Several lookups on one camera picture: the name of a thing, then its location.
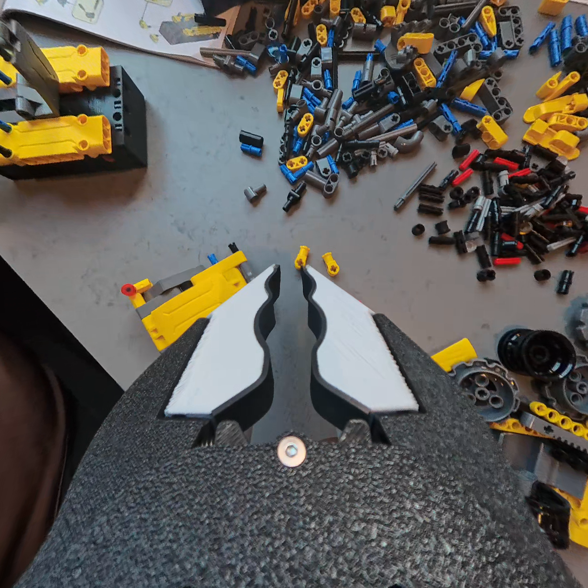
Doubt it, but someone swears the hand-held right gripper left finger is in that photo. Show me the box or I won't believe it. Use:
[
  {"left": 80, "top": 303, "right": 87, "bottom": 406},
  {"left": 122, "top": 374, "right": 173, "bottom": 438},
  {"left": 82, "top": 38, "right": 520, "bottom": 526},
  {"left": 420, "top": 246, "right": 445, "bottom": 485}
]
[{"left": 164, "top": 264, "right": 282, "bottom": 421}]

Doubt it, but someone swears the black and blue pin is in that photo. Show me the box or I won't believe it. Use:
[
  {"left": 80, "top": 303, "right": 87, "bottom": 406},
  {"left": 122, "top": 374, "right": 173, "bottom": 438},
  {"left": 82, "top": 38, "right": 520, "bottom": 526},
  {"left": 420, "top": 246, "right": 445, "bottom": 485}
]
[{"left": 238, "top": 130, "right": 265, "bottom": 158}]

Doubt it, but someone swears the yellow and black brick assembly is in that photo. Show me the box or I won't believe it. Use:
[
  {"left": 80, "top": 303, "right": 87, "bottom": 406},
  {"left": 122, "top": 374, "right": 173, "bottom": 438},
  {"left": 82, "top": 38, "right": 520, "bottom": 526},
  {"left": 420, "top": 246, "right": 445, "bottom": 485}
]
[{"left": 0, "top": 19, "right": 148, "bottom": 180}]

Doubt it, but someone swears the black axle rod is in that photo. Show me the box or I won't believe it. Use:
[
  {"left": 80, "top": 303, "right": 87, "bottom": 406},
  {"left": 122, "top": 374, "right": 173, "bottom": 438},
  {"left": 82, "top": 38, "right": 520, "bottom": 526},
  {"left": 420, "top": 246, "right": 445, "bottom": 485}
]
[{"left": 394, "top": 162, "right": 439, "bottom": 213}]

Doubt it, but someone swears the yellow curved brick assembly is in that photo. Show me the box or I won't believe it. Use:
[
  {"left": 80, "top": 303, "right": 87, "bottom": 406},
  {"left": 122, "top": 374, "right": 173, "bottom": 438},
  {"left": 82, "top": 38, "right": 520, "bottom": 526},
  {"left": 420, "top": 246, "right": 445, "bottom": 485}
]
[{"left": 122, "top": 247, "right": 255, "bottom": 352}]

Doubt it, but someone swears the grey desk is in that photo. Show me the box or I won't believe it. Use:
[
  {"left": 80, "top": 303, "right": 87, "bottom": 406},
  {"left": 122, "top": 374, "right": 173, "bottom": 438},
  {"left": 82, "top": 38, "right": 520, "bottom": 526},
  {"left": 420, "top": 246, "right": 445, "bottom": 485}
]
[{"left": 0, "top": 0, "right": 588, "bottom": 579}]

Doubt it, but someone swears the pile of wheels and tires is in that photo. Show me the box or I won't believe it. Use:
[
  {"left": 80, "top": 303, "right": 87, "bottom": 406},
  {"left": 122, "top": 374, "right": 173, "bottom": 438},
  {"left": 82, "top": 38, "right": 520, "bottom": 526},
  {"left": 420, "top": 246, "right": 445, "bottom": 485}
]
[{"left": 450, "top": 294, "right": 588, "bottom": 432}]

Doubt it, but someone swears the yellow curved panel piece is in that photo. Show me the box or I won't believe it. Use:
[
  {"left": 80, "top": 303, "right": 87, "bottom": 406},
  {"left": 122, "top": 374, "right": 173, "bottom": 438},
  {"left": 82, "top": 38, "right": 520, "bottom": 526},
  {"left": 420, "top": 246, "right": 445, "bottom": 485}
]
[{"left": 431, "top": 337, "right": 479, "bottom": 374}]

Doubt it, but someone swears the pile of small brick parts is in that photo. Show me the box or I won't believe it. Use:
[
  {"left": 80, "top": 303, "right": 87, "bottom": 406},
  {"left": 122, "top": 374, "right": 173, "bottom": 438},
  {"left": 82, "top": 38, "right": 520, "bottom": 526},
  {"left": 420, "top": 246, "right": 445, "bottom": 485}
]
[{"left": 212, "top": 0, "right": 588, "bottom": 295}]

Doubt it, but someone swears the small yellow connector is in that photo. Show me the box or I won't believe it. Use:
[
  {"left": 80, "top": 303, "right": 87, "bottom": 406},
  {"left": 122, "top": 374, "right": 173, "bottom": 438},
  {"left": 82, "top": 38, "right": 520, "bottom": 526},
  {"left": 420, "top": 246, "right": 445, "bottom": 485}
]
[{"left": 294, "top": 245, "right": 341, "bottom": 277}]

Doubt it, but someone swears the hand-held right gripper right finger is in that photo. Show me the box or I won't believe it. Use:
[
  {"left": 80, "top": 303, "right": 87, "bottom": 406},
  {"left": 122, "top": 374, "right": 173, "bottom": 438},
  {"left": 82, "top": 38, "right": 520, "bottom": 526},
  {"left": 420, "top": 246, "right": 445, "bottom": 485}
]
[{"left": 301, "top": 266, "right": 420, "bottom": 419}]

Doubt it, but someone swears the instruction booklet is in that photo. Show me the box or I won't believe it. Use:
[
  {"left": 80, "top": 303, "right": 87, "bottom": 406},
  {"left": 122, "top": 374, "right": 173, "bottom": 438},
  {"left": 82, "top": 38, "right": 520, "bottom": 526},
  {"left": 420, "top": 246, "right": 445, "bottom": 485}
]
[{"left": 0, "top": 0, "right": 230, "bottom": 65}]

